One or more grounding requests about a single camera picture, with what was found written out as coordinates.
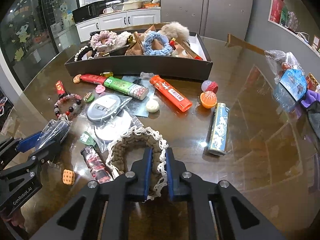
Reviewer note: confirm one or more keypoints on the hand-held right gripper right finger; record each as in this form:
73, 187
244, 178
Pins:
170, 172

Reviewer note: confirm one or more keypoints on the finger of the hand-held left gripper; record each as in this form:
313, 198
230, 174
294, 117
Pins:
30, 140
47, 153

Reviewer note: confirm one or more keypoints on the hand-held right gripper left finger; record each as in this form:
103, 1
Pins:
147, 170

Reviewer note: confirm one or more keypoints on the brown crochet scrunchie white lace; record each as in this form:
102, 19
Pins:
130, 146

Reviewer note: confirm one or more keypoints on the blue floral lighter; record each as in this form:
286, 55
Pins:
218, 128

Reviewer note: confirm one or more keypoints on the orange lighter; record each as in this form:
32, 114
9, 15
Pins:
171, 93

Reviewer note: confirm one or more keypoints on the long red lighter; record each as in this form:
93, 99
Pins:
92, 79

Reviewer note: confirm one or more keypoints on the black storage box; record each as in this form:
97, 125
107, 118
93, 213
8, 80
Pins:
140, 66

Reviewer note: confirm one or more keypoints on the brown glossy desktop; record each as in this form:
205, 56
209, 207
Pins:
250, 130

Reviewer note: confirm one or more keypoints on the person's left hand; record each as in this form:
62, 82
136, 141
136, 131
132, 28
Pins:
15, 220

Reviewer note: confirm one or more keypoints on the orange waffle biscuit charm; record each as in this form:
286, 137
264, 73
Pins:
68, 177

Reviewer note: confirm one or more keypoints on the green tag charm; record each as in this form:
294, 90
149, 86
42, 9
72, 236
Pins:
87, 138

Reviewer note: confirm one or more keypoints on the dark red patterned lighter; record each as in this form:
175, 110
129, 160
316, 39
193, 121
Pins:
96, 165

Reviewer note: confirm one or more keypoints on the white round badge in bag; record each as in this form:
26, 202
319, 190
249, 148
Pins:
117, 130

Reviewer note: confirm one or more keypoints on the small red lighter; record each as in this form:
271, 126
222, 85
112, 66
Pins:
60, 88

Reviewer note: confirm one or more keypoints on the white bun charm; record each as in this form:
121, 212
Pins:
153, 105

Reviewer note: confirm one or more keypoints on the dark photo card in sleeve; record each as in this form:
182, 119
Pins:
137, 105

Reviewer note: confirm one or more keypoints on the green brown cake charm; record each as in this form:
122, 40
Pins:
88, 97

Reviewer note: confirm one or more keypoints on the silver round badge in bag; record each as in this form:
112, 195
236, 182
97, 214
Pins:
105, 108

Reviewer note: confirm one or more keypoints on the round orange biscuit charm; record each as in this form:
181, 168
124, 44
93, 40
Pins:
77, 79

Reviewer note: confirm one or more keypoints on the orange tangerine charm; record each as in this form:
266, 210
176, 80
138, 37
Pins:
208, 100

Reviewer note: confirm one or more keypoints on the pink swirl charm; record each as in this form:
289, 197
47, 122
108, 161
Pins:
100, 89

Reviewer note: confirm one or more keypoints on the green lighter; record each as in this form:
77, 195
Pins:
125, 87

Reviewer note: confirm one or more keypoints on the clear bone-shaped charm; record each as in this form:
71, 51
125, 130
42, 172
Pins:
146, 75

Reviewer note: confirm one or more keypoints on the pink ball red base charm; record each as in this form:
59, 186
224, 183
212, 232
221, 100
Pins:
210, 86

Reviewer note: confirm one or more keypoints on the small yellow bottle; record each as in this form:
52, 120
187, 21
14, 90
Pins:
107, 74

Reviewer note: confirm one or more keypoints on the black white beaded hair band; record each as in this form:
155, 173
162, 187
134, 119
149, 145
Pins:
81, 52

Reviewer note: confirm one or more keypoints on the glass door with cartoon stickers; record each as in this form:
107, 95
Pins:
30, 25

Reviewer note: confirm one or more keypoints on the pink crochet scrunchie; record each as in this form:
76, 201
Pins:
96, 38

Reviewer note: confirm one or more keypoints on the brown paper pouch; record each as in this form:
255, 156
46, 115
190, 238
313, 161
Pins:
133, 47

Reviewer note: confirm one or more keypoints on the wooden comb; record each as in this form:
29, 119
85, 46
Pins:
191, 50

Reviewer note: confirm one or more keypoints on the blue crochet scrunchie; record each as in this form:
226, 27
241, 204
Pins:
150, 43

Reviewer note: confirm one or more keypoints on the cream fluffy scrunchie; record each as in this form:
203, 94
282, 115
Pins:
123, 38

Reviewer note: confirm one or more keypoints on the black microwave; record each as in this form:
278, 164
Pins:
88, 11

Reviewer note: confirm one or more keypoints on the beige fur pompom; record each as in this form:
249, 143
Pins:
173, 29

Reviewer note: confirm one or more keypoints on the white kitchen cabinet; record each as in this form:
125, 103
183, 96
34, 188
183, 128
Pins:
112, 21

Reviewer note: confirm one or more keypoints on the brown cardboard strip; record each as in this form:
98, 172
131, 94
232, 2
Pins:
246, 45

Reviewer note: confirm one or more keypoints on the white cup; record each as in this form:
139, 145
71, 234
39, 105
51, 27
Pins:
108, 10

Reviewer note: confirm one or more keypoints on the blue printed box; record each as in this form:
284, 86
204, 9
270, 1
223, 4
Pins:
293, 82

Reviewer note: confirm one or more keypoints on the dark cloth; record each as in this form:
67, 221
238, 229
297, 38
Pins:
314, 122

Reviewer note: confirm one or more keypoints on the clear plastic bag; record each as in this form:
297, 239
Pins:
280, 60

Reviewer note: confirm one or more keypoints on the purple cloth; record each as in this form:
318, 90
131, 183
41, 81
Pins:
312, 97

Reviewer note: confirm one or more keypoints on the cream basin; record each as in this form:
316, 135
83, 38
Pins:
132, 5

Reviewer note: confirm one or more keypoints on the red yellow packet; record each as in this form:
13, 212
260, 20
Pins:
312, 81

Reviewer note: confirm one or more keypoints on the grey refrigerator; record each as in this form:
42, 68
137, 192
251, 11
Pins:
207, 7

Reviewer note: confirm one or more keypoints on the green box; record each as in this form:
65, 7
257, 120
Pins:
284, 17

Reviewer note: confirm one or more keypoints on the red box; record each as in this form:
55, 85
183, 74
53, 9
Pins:
277, 8

